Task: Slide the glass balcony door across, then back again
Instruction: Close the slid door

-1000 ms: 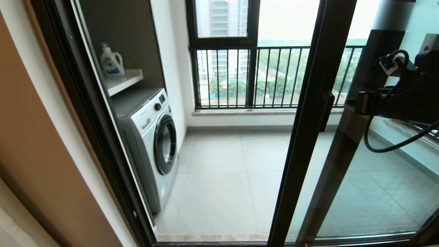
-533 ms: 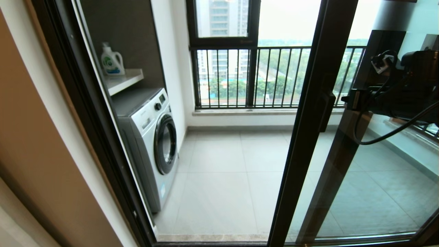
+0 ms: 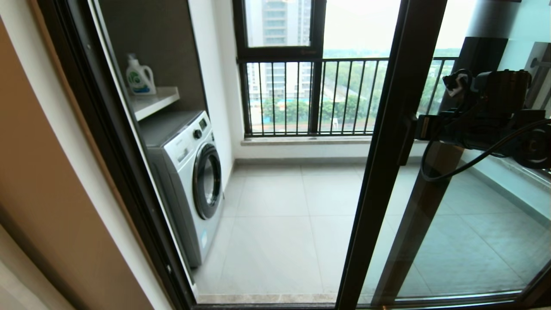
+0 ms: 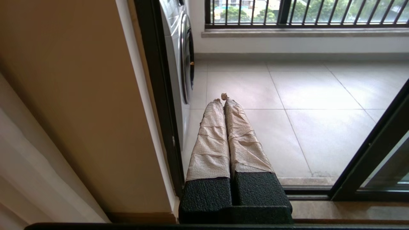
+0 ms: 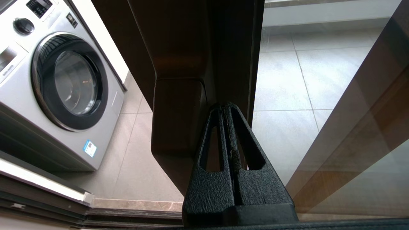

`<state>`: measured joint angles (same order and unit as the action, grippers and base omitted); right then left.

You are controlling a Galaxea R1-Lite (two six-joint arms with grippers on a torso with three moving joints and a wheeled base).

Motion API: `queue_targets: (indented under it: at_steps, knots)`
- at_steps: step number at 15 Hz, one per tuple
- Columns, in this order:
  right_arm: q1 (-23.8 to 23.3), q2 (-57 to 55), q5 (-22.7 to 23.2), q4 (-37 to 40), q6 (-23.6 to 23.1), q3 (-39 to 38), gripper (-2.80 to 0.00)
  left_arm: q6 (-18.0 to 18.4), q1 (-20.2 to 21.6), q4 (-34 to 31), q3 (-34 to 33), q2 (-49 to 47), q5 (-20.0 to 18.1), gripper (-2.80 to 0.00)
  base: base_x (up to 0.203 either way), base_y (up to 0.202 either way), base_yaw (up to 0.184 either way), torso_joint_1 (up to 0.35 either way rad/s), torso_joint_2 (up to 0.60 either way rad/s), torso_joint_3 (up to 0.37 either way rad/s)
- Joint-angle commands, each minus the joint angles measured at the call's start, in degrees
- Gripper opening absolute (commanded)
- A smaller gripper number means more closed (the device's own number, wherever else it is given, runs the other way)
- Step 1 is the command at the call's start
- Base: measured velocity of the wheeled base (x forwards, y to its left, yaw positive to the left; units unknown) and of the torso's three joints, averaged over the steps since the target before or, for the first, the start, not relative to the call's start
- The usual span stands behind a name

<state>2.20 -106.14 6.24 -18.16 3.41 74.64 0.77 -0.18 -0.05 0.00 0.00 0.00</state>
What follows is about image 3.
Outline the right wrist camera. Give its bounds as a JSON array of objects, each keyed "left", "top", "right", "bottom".
[{"left": 443, "top": 70, "right": 474, "bottom": 97}]

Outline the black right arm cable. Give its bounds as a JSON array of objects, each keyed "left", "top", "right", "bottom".
[{"left": 420, "top": 97, "right": 551, "bottom": 182}]

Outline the black handle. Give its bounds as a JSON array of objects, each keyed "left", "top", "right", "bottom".
[{"left": 398, "top": 114, "right": 418, "bottom": 166}]

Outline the long black balcony railing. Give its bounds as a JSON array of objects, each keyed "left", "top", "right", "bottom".
[{"left": 237, "top": 57, "right": 459, "bottom": 137}]

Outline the white wall shelf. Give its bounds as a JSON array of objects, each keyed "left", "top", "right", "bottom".
[{"left": 129, "top": 86, "right": 180, "bottom": 121}]

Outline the fixed glass door panel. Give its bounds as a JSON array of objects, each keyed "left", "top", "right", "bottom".
[{"left": 372, "top": 0, "right": 551, "bottom": 305}]

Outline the white front-load washing machine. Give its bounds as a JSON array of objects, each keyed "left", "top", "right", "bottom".
[{"left": 139, "top": 110, "right": 224, "bottom": 268}]

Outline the long marble window sill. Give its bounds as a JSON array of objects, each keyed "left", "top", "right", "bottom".
[{"left": 240, "top": 135, "right": 427, "bottom": 147}]

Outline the dark framed sliding glass door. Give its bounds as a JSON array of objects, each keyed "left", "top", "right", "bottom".
[{"left": 335, "top": 0, "right": 551, "bottom": 310}]

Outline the dark framed balcony window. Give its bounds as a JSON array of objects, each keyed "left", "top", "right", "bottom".
[{"left": 231, "top": 0, "right": 326, "bottom": 136}]

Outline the white laundry detergent bottle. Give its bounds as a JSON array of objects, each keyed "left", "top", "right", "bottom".
[{"left": 125, "top": 53, "right": 156, "bottom": 95}]

